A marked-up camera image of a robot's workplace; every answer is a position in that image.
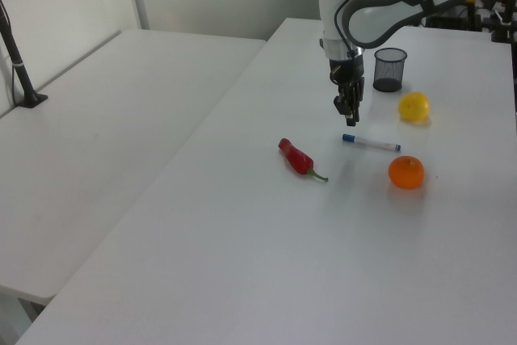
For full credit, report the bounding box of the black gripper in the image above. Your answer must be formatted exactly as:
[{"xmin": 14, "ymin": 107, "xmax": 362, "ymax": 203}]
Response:
[{"xmin": 328, "ymin": 56, "xmax": 367, "ymax": 128}]

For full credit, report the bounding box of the white marker pen blue cap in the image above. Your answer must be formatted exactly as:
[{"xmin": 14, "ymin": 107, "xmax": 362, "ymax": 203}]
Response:
[{"xmin": 342, "ymin": 133, "xmax": 403, "ymax": 154}]

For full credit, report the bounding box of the black mesh pen cup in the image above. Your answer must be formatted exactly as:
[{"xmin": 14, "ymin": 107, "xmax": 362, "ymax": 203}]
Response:
[{"xmin": 372, "ymin": 47, "xmax": 409, "ymax": 93}]

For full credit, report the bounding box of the yellow pear fruit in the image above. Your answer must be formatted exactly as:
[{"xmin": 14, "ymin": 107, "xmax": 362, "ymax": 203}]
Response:
[{"xmin": 397, "ymin": 91, "xmax": 431, "ymax": 124}]

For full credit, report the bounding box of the red chili pepper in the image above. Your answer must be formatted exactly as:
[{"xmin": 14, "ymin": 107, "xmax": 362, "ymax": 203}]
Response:
[{"xmin": 277, "ymin": 137, "xmax": 330, "ymax": 183}]

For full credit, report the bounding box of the orange mandarin fruit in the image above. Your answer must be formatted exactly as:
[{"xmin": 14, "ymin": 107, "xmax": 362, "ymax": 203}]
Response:
[{"xmin": 388, "ymin": 155, "xmax": 427, "ymax": 191}]

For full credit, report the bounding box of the black equipment rig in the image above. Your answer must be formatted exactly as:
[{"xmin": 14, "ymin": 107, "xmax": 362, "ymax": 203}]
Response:
[{"xmin": 464, "ymin": 0, "xmax": 517, "ymax": 44}]

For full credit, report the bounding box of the white side table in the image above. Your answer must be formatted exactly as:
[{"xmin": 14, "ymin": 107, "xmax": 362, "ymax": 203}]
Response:
[{"xmin": 0, "ymin": 28, "xmax": 268, "ymax": 306}]

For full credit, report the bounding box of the black pole with base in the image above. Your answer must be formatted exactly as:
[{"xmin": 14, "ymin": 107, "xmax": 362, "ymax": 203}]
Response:
[{"xmin": 0, "ymin": 0, "xmax": 49, "ymax": 109}]

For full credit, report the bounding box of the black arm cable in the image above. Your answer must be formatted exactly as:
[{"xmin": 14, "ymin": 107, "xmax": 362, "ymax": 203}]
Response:
[{"xmin": 333, "ymin": 0, "xmax": 399, "ymax": 57}]

